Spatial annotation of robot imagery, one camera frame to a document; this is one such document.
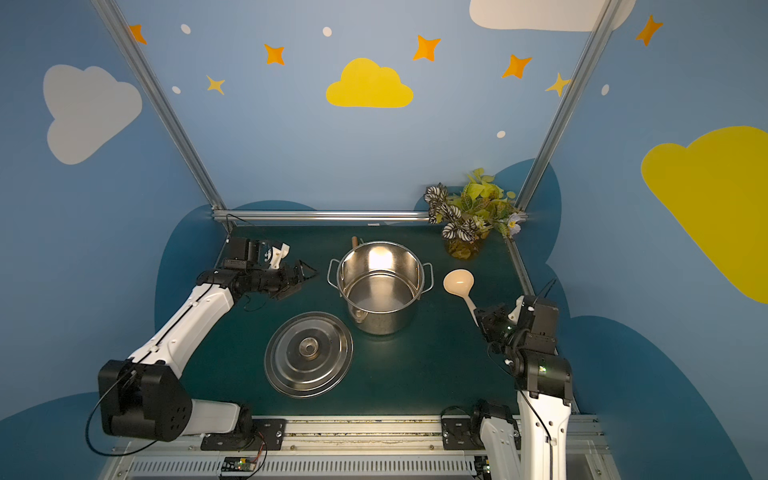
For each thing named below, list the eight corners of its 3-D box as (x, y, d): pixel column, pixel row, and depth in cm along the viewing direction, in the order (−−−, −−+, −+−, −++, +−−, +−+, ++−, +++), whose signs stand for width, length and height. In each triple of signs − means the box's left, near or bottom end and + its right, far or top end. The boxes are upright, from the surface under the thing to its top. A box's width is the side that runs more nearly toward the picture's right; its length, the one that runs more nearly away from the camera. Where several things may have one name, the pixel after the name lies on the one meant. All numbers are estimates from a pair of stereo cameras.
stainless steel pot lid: (256, 396, 82) (254, 394, 81) (277, 315, 98) (275, 312, 96) (348, 396, 83) (348, 394, 81) (355, 316, 99) (354, 312, 97)
